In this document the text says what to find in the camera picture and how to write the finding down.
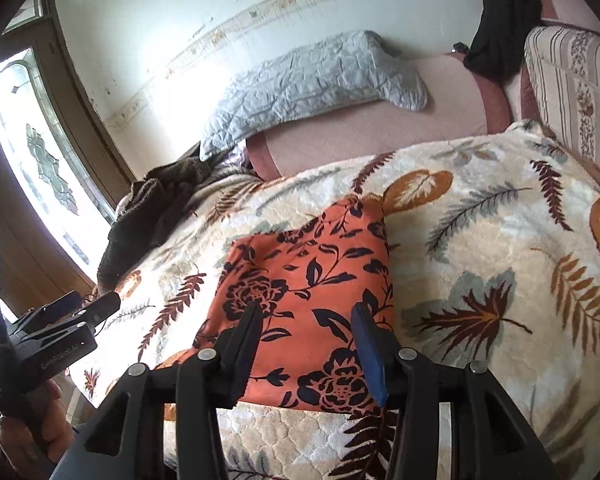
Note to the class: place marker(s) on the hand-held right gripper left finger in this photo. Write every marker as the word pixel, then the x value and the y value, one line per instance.
pixel 246 357

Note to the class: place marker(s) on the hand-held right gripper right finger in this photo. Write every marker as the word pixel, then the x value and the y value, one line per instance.
pixel 371 357

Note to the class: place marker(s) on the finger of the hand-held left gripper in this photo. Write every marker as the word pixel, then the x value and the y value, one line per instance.
pixel 102 306
pixel 62 302

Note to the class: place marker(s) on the orange black floral garment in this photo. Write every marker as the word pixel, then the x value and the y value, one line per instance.
pixel 305 280

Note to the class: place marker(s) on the person's left hand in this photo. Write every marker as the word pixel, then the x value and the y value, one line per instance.
pixel 55 435

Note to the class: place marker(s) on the brown fuzzy blanket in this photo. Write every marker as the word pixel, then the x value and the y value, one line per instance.
pixel 145 210

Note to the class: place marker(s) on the stained glass window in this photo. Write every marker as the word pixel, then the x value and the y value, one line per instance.
pixel 30 160

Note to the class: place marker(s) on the cream leaf print blanket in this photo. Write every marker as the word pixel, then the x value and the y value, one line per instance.
pixel 480 260

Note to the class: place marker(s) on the clear plastic bag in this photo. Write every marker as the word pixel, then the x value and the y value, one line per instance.
pixel 232 161

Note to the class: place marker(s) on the pink mattress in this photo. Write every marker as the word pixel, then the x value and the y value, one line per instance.
pixel 380 130

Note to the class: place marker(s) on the grey quilted pillow cover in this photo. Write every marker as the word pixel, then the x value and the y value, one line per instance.
pixel 305 80

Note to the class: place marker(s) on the small black object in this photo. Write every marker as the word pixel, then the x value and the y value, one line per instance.
pixel 460 47

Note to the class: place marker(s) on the striped floral cushion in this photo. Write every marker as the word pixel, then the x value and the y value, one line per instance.
pixel 575 90

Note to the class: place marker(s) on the black clothing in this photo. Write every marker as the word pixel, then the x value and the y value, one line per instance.
pixel 505 15

